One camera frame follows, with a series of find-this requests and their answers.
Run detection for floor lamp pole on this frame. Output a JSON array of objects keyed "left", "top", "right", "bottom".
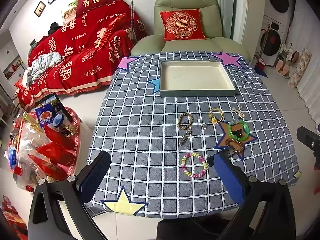
[{"left": 128, "top": 0, "right": 144, "bottom": 43}]

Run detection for white shallow tray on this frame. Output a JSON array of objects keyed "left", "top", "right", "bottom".
[{"left": 159, "top": 60, "right": 237, "bottom": 97}]

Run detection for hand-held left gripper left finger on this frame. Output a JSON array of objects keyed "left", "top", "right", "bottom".
[{"left": 27, "top": 151, "right": 112, "bottom": 240}]

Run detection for red snack packets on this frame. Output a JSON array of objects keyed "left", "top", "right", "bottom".
[{"left": 28, "top": 124, "right": 76, "bottom": 178}]

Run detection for red fringed throw pillow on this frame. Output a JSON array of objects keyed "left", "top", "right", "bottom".
[{"left": 94, "top": 13, "right": 127, "bottom": 51}]

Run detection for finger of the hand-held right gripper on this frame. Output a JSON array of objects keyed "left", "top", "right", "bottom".
[{"left": 296, "top": 126, "right": 320, "bottom": 161}]

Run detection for yellow cord flower bracelet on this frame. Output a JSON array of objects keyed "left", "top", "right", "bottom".
[{"left": 209, "top": 107, "right": 224, "bottom": 125}]

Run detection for white curtain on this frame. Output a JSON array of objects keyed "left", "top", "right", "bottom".
[{"left": 294, "top": 0, "right": 320, "bottom": 127}]

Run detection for red embroidered cushion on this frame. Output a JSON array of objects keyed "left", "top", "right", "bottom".
[{"left": 159, "top": 9, "right": 207, "bottom": 41}]

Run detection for pale green armchair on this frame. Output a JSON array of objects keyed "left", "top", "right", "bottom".
[{"left": 130, "top": 0, "right": 252, "bottom": 60}]

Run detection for beige hair clip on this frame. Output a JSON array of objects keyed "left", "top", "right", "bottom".
[{"left": 232, "top": 107, "right": 246, "bottom": 118}]

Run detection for blue lid snack jar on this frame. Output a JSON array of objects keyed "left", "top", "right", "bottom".
[{"left": 52, "top": 114, "right": 75, "bottom": 137}]

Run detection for pastel beaded bracelet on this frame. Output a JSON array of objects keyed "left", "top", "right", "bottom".
[{"left": 181, "top": 152, "right": 209, "bottom": 178}]

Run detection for small black framed picture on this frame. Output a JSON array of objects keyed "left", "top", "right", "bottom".
[{"left": 35, "top": 1, "right": 47, "bottom": 17}]

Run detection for red round coffee table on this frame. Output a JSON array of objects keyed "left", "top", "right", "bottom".
[{"left": 9, "top": 106, "right": 83, "bottom": 189}]

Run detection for green translucent bangle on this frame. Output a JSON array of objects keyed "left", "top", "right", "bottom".
[{"left": 229, "top": 120, "right": 250, "bottom": 138}]

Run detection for grey white bundled cloth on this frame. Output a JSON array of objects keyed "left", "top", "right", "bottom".
[{"left": 24, "top": 51, "right": 62, "bottom": 85}]

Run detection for brown wooden bead bracelet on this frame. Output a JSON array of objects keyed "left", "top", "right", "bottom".
[{"left": 177, "top": 113, "right": 194, "bottom": 130}]

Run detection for blue snack box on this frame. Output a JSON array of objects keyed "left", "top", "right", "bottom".
[{"left": 35, "top": 95, "right": 66, "bottom": 128}]

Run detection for red broom and dustpan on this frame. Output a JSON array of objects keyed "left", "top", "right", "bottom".
[{"left": 252, "top": 25, "right": 268, "bottom": 78}]

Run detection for blue checked star tablecloth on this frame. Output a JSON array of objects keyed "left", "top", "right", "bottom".
[{"left": 84, "top": 51, "right": 302, "bottom": 218}]

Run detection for cartoon photo print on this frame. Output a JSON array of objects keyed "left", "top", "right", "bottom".
[{"left": 61, "top": 1, "right": 78, "bottom": 24}]

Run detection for white washing machine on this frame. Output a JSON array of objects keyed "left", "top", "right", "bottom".
[{"left": 255, "top": 16, "right": 288, "bottom": 67}]

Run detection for black bag on sofa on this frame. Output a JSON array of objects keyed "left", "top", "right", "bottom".
[{"left": 47, "top": 22, "right": 60, "bottom": 35}]

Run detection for black hair claw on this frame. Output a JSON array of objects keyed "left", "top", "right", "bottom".
[{"left": 229, "top": 121, "right": 244, "bottom": 140}]

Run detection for silver metal hair clip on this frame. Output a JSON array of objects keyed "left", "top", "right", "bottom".
[{"left": 179, "top": 127, "right": 193, "bottom": 145}]

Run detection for stack of red boxes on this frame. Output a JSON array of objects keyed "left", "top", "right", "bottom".
[{"left": 0, "top": 195, "right": 28, "bottom": 240}]

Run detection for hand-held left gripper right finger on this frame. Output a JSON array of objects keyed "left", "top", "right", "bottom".
[{"left": 206, "top": 147, "right": 297, "bottom": 240}]

